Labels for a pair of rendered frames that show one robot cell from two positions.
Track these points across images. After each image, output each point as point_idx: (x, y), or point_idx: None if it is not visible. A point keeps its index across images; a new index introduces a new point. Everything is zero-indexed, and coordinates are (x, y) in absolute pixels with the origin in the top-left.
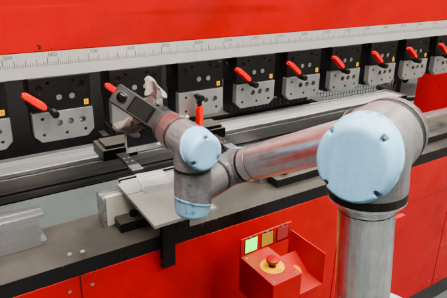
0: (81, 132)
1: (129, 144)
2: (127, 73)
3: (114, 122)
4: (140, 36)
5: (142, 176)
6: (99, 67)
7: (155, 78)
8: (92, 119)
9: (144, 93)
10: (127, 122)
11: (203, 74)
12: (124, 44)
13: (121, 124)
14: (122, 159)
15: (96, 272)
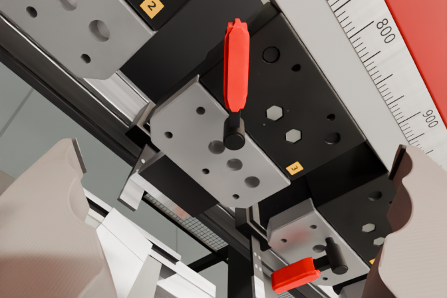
0: (66, 54)
1: (146, 173)
2: (302, 70)
3: (70, 144)
4: (436, 34)
5: (112, 226)
6: None
7: (324, 146)
8: (121, 61)
9: (384, 249)
10: (36, 284)
11: (383, 231)
12: (388, 5)
13: (26, 218)
14: (138, 160)
15: None
